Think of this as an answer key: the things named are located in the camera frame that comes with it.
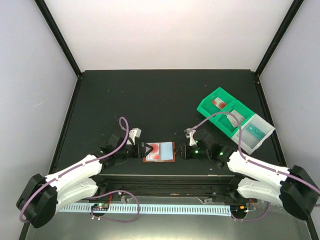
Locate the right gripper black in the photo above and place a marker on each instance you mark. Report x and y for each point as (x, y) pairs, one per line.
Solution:
(184, 153)

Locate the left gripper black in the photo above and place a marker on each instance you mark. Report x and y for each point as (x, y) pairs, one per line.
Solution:
(139, 151)

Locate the brown leather card holder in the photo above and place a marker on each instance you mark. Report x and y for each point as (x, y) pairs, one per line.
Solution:
(166, 153)

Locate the white card pink flowers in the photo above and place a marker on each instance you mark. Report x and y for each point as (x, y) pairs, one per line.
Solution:
(234, 118)

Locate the red dotted card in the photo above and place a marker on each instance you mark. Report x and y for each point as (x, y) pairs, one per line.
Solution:
(155, 154)
(219, 103)

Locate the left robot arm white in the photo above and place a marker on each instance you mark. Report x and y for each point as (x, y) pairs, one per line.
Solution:
(44, 196)

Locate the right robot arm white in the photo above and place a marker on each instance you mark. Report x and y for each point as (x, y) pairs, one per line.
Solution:
(290, 188)

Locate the red dotted card in bin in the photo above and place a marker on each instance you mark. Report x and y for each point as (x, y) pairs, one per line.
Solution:
(219, 103)

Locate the teal card in bin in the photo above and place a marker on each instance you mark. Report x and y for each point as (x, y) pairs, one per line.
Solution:
(255, 132)

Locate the green bin far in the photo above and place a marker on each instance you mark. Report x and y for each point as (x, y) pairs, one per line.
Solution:
(206, 108)

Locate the green bin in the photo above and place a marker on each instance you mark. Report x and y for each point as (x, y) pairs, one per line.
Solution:
(206, 108)
(223, 124)

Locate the green bin middle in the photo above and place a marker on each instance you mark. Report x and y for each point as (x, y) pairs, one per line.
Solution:
(223, 124)

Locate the white translucent bin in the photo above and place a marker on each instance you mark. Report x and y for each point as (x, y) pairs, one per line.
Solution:
(249, 143)

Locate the small circuit board left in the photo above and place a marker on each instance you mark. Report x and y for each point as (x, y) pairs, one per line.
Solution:
(100, 207)

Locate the small circuit board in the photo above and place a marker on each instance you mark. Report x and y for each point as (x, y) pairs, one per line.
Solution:
(100, 207)
(242, 208)

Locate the small circuit board right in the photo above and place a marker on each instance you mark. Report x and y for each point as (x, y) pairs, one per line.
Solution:
(242, 208)

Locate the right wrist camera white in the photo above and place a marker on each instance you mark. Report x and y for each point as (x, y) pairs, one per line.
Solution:
(189, 133)

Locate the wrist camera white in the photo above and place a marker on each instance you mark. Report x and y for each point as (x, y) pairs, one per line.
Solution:
(189, 133)
(133, 134)

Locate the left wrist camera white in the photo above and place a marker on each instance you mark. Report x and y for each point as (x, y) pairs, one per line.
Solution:
(133, 134)

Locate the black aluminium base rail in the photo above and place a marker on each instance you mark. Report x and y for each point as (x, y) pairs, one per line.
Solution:
(221, 187)

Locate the white slotted cable duct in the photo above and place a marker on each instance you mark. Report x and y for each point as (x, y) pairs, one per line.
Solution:
(152, 209)

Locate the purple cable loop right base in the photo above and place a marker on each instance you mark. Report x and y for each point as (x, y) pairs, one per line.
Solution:
(252, 213)

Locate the black frame post left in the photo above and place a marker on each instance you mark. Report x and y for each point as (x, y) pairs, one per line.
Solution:
(48, 17)

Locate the black frame post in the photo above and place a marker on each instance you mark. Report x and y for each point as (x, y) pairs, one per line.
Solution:
(283, 27)
(48, 17)

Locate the black frame post right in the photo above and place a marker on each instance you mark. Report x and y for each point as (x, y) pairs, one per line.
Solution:
(283, 27)

